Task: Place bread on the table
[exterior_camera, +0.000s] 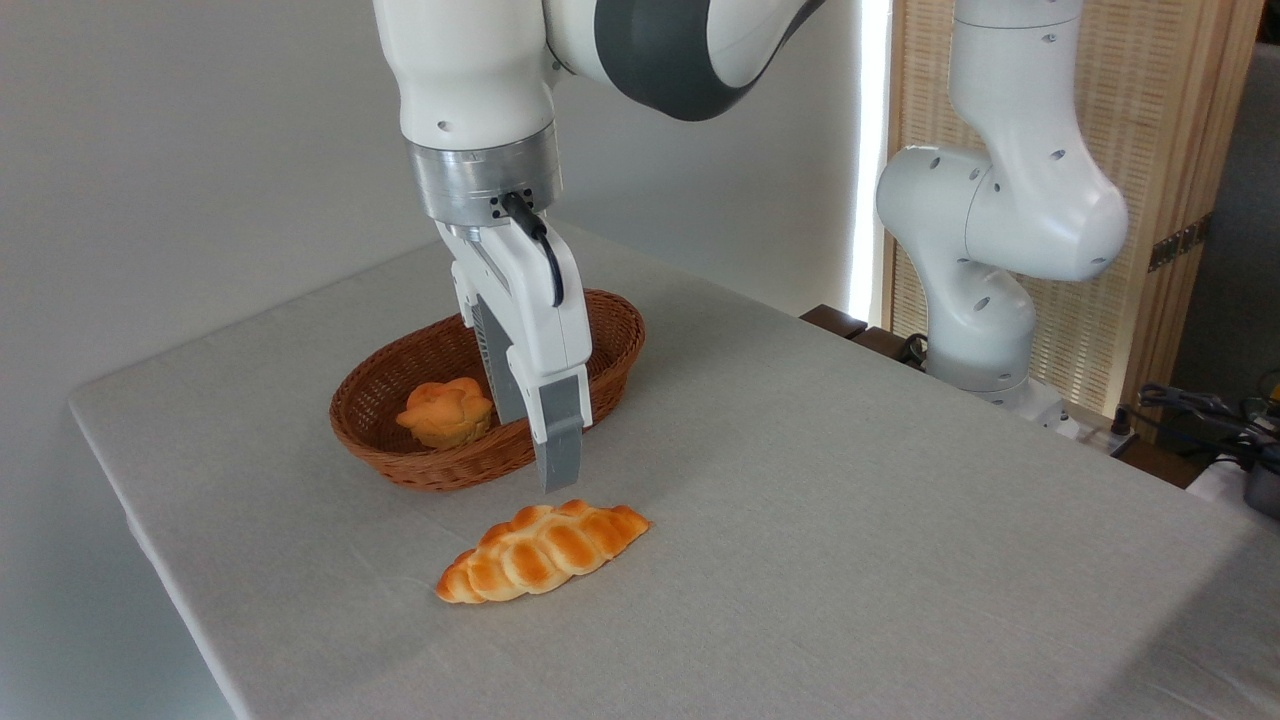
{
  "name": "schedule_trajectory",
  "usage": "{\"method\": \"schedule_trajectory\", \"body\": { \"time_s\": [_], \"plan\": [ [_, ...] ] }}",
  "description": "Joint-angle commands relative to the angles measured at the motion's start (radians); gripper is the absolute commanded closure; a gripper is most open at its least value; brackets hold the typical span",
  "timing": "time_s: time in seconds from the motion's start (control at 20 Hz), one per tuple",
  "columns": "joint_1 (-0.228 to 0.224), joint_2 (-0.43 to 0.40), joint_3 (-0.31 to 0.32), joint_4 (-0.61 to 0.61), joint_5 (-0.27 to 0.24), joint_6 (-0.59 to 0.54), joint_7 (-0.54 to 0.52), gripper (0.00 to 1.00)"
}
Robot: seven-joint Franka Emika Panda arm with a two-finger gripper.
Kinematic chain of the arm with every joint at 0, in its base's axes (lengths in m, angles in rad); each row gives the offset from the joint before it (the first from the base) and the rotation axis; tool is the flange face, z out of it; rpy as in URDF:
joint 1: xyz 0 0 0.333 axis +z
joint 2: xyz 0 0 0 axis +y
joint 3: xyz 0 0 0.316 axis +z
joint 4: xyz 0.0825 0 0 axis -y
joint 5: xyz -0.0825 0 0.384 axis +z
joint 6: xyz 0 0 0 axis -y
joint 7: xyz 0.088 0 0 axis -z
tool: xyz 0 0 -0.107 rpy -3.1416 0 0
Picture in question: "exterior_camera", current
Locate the grey tablecloth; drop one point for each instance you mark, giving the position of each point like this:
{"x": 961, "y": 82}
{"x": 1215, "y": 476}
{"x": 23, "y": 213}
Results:
{"x": 850, "y": 560}

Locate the long braided bread loaf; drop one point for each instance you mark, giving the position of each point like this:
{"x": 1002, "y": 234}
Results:
{"x": 540, "y": 550}

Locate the round flower-shaped bun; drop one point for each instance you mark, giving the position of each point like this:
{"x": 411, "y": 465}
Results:
{"x": 445, "y": 412}

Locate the wooden slatted folding screen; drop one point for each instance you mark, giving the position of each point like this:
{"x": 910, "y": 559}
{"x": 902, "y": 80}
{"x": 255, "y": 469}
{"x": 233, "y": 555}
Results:
{"x": 1150, "y": 100}

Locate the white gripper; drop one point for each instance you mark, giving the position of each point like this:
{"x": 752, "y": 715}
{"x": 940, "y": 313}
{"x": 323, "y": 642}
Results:
{"x": 530, "y": 320}

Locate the brown wicker basket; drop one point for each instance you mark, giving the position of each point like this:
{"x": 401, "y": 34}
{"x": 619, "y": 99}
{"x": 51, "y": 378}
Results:
{"x": 450, "y": 470}

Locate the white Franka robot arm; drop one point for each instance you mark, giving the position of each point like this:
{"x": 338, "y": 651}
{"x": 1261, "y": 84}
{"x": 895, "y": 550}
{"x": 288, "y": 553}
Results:
{"x": 470, "y": 70}

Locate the dark wooden robot stand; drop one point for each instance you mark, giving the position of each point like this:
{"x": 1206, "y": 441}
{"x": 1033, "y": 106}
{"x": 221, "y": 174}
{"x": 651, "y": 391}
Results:
{"x": 835, "y": 320}

